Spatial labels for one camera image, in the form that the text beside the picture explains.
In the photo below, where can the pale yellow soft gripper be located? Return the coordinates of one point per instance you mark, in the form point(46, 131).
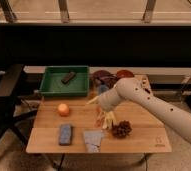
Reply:
point(93, 100)

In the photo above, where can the blue sponge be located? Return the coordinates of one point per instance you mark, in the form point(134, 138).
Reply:
point(65, 137)

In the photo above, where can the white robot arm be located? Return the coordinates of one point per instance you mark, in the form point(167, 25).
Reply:
point(130, 89)

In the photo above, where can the dark bar in tray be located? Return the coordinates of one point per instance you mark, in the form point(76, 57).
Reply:
point(69, 76)

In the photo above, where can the green plastic tray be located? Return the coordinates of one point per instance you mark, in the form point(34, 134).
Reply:
point(51, 85)

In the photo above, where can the orange carrot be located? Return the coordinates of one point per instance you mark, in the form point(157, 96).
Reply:
point(100, 117)

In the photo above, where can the blue cup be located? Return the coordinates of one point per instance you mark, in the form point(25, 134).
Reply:
point(101, 89)

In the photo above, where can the purple bowl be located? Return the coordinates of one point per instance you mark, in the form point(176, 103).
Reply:
point(103, 77)

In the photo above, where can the orange apple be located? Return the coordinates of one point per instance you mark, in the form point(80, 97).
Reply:
point(63, 109)

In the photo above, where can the wooden folding table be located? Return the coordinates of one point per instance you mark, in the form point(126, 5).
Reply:
point(148, 134)

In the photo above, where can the brown pine cone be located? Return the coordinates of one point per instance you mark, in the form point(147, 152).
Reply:
point(122, 129)

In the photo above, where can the grey folded cloth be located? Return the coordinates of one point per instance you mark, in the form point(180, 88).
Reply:
point(92, 140)

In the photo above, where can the black chair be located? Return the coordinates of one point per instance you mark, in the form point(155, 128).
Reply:
point(9, 86)

